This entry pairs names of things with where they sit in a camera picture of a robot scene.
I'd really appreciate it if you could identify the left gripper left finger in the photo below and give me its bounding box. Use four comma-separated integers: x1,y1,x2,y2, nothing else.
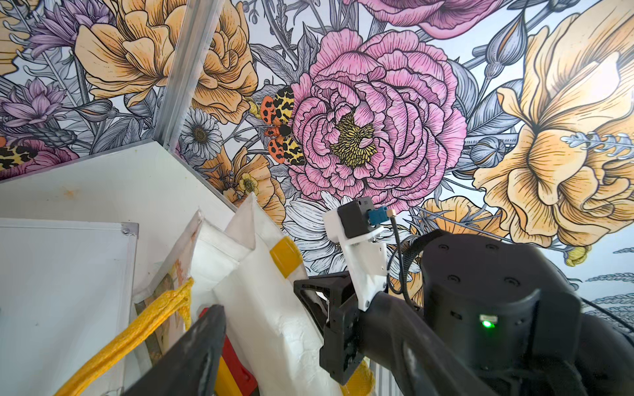
124,305,226,396

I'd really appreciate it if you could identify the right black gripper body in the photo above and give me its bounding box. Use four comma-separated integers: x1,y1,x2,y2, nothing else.
294,231,582,385

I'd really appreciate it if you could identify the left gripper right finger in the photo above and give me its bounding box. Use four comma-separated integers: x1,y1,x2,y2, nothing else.
358,293,495,395

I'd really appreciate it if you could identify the red utility knife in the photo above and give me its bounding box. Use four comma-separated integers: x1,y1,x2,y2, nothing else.
221,336,260,396

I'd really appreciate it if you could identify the white pouch with yellow handles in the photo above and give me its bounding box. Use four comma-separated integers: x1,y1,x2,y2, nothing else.
59,195,375,395

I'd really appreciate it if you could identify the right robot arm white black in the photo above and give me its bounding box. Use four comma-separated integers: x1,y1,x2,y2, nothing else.
294,231,633,395

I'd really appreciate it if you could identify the silver metal case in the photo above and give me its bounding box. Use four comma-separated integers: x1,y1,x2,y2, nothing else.
1,219,139,395

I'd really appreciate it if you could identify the right corner aluminium post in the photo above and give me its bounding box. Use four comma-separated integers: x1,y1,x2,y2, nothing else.
154,0,225,151

